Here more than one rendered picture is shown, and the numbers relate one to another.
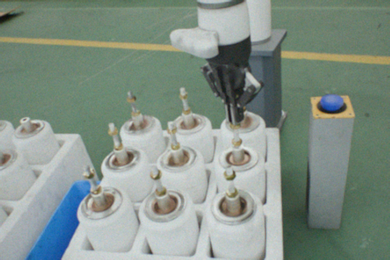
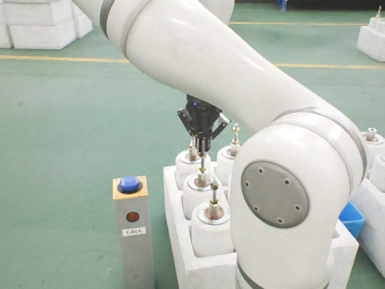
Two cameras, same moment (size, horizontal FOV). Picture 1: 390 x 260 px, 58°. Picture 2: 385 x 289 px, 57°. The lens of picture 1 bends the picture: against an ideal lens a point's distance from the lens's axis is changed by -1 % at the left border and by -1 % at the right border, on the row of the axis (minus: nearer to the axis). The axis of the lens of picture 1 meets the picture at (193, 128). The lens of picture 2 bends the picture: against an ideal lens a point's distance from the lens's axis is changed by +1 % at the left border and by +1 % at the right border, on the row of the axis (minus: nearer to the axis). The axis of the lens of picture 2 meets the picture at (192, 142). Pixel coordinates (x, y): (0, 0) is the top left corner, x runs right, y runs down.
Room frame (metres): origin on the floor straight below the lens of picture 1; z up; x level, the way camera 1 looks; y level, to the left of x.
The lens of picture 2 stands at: (1.13, -0.41, 0.75)
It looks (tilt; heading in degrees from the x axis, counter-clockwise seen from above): 29 degrees down; 153
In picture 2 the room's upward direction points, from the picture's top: straight up
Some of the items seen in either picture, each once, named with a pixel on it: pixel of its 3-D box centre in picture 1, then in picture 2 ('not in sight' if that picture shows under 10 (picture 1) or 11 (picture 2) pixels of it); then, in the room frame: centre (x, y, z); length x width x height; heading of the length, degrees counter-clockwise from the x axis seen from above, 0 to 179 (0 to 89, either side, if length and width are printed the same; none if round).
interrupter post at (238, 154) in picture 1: (238, 152); (202, 177); (0.51, -0.07, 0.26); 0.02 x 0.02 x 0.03
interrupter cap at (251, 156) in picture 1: (238, 158); (202, 182); (0.51, -0.07, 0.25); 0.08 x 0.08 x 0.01
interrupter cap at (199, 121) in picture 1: (189, 123); not in sight; (0.66, 0.01, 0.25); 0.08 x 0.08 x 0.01
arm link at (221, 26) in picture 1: (213, 18); not in sight; (0.50, -0.06, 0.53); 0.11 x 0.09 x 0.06; 122
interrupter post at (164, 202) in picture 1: (163, 199); (234, 149); (0.43, 0.07, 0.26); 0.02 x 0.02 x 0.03
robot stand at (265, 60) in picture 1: (257, 85); not in sight; (0.94, -0.22, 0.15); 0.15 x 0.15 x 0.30; 58
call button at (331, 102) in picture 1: (331, 103); (129, 184); (0.54, -0.26, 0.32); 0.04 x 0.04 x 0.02
